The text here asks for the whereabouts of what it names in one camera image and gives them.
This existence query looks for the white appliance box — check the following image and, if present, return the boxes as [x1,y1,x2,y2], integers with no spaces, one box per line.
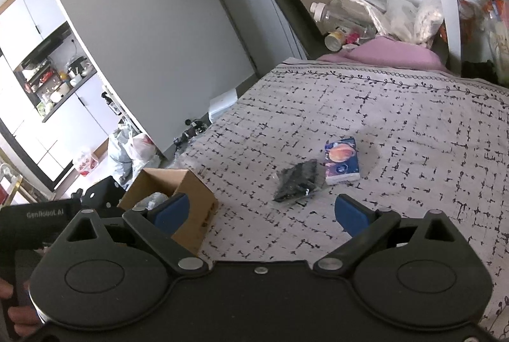
[208,89,238,123]

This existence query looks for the white crumpled bags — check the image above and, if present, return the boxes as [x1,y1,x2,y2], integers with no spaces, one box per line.
[338,0,444,45]

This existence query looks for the paper cup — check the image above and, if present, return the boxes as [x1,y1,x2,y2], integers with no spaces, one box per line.
[324,31,348,52]

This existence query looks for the blue tissue pack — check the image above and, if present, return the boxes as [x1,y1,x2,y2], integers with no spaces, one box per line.
[324,137,361,185]

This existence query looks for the brown cardboard box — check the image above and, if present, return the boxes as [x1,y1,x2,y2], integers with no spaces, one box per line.
[118,169,218,254]

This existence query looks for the pink pillow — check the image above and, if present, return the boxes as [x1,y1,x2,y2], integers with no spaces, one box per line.
[318,37,448,72]

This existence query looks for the patterned grey bed cover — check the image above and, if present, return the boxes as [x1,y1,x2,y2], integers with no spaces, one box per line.
[166,57,509,340]

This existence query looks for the person left hand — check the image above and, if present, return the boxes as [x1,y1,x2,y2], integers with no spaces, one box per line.
[1,279,40,337]

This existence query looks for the clear plastic bottle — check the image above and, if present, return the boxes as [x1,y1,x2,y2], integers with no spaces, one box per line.
[310,0,377,37]

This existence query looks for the white plastic trash bag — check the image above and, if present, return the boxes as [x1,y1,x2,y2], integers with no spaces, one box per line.
[108,124,161,186]

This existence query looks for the dark grey bagged cloth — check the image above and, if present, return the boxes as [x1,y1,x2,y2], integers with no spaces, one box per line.
[273,159,321,202]

